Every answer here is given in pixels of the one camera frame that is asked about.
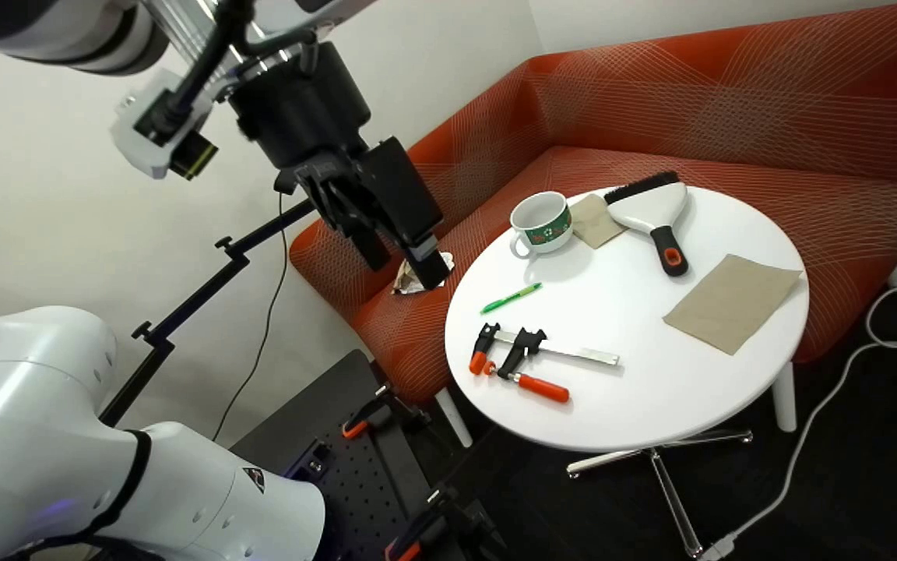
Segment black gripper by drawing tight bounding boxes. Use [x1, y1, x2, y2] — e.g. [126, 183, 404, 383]
[232, 40, 457, 293]

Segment green pen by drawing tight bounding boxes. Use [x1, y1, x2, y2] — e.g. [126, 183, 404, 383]
[477, 278, 546, 318]

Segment black jointed stand arm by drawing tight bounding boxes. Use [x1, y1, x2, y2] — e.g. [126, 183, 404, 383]
[97, 197, 323, 429]

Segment white cup with green print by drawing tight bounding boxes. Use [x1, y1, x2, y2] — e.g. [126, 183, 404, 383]
[509, 188, 579, 266]

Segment crumpled paper wrapper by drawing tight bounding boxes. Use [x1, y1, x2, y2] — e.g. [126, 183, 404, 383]
[390, 259, 443, 298]

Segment small tan square pad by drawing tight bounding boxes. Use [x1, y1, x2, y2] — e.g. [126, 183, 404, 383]
[568, 189, 629, 253]

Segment round white table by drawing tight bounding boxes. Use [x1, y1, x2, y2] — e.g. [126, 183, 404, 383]
[430, 180, 812, 454]

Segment large tan cardboard sheet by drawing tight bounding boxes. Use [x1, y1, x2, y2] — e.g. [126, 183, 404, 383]
[661, 253, 807, 358]

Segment metal stand legs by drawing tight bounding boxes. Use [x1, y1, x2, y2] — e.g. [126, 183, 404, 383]
[564, 425, 759, 561]

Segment red-orange sofa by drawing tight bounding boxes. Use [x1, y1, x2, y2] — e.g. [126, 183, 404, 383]
[286, 0, 897, 411]

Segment thin black hanging cable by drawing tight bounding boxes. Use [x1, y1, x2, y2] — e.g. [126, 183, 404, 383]
[206, 189, 295, 447]

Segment small orange-handled base clamp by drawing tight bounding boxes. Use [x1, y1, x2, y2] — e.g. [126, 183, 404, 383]
[390, 502, 457, 561]
[338, 383, 398, 444]

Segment bar clamp with orange handle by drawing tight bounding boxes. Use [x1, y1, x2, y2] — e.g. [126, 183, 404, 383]
[464, 318, 625, 410]

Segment black cable along robot arm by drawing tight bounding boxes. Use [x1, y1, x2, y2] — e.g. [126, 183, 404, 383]
[161, 0, 327, 118]

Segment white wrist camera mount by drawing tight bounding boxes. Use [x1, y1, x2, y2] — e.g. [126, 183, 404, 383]
[109, 66, 223, 183]

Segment white scraper with black-orange handle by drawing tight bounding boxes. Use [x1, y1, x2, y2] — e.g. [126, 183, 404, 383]
[601, 169, 698, 280]

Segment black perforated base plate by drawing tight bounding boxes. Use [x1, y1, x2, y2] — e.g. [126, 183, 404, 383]
[228, 346, 509, 561]

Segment white floor cable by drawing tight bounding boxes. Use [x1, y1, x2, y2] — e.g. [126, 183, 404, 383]
[694, 278, 897, 561]

